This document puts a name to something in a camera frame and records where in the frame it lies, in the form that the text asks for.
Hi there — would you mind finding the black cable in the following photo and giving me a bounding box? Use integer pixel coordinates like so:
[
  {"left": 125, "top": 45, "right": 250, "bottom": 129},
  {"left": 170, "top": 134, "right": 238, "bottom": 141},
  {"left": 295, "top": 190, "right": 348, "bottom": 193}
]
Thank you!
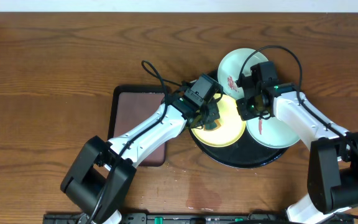
[
  {"left": 85, "top": 59, "right": 186, "bottom": 224},
  {"left": 236, "top": 45, "right": 358, "bottom": 220}
]

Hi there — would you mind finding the light blue plate top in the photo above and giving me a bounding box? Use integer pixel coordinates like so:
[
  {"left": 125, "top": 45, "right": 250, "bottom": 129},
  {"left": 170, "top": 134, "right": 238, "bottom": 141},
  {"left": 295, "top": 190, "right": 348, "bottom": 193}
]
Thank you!
[{"left": 217, "top": 48, "right": 255, "bottom": 100}]

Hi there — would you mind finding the yellow plate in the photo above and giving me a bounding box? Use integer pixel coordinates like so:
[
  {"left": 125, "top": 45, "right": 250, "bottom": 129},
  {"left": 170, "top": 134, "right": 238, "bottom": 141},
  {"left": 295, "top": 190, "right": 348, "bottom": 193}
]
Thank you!
[{"left": 191, "top": 95, "right": 246, "bottom": 147}]

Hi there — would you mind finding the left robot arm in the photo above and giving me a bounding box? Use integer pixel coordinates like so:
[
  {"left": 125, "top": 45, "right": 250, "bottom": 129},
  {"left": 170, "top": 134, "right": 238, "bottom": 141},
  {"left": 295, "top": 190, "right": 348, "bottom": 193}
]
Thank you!
[{"left": 60, "top": 75, "right": 223, "bottom": 223}]

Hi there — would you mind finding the left black cable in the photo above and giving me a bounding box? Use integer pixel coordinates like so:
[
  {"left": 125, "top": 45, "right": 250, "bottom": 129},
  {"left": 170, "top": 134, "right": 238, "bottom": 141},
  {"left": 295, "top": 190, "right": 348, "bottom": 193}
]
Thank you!
[{"left": 85, "top": 59, "right": 186, "bottom": 224}]

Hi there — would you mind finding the light green plate right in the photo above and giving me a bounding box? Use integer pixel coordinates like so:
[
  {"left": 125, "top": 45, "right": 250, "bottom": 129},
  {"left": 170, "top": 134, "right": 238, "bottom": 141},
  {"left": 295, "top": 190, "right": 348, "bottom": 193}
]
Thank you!
[{"left": 246, "top": 117, "right": 300, "bottom": 149}]

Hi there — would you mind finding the round black tray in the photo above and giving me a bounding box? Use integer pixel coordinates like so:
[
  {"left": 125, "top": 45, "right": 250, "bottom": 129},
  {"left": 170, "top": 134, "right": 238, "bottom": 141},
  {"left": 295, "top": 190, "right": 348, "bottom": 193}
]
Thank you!
[{"left": 185, "top": 68, "right": 291, "bottom": 169}]

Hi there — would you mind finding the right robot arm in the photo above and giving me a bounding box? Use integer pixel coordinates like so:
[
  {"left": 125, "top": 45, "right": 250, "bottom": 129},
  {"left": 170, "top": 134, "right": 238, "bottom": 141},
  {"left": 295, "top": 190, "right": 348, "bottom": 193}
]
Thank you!
[{"left": 235, "top": 61, "right": 358, "bottom": 223}]

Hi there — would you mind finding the green and yellow sponge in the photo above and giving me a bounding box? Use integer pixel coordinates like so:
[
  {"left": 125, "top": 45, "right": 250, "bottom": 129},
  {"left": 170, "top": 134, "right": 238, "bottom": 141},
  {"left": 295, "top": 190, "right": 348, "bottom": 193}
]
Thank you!
[{"left": 204, "top": 120, "right": 221, "bottom": 131}]

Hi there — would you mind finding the right black cable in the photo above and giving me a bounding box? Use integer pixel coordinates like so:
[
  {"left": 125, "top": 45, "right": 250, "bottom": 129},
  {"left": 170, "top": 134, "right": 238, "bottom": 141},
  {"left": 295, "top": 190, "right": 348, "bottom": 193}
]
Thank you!
[{"left": 236, "top": 45, "right": 358, "bottom": 220}]

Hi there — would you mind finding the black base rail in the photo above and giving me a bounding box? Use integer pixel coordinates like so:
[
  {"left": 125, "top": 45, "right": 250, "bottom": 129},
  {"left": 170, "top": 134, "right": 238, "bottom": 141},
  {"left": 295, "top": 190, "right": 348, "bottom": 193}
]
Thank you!
[{"left": 42, "top": 213, "right": 288, "bottom": 224}]

